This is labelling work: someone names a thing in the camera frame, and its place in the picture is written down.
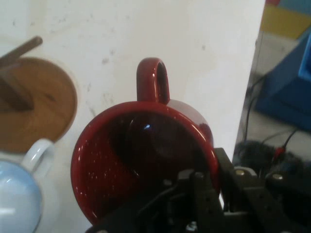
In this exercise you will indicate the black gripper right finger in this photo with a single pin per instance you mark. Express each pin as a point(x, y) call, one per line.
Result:
point(262, 206)

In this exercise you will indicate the white enamel mug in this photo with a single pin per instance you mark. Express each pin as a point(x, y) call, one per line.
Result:
point(14, 194)

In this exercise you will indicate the red speckled mug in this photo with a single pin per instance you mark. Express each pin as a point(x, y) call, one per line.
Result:
point(102, 157)

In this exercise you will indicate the large plain blue block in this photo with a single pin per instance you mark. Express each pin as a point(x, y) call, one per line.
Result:
point(286, 97)

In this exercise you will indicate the big yellow toy brick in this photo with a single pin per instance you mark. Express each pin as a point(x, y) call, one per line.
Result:
point(284, 24)

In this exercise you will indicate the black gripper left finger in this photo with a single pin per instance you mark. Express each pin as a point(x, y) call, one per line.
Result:
point(170, 213)

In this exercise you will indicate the flat red toy brick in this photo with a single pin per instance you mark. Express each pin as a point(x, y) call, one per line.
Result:
point(272, 2)

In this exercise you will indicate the brown wooden mug tree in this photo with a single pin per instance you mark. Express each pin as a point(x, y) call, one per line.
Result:
point(43, 116)

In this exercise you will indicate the small red connector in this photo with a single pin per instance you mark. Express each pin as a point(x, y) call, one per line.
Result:
point(279, 151)

